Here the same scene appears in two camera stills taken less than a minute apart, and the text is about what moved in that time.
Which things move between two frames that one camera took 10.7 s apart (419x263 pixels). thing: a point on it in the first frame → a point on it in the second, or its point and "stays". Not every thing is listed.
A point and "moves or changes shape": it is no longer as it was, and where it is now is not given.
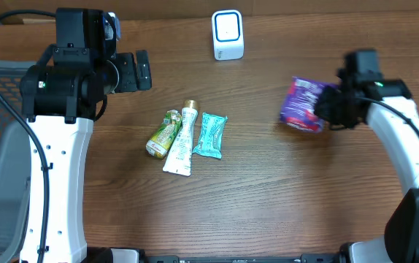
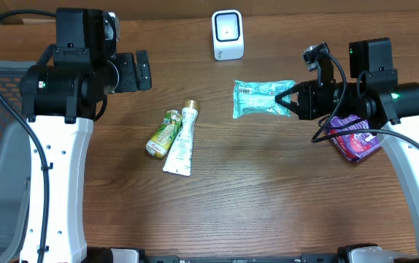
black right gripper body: x=329 y=106 → x=303 y=99
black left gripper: x=142 y=69 stays
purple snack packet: x=298 y=109 moves or changes shape
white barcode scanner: x=228 y=33 stays
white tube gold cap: x=179 y=160 stays
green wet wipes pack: x=209 y=143 → x=258 y=97
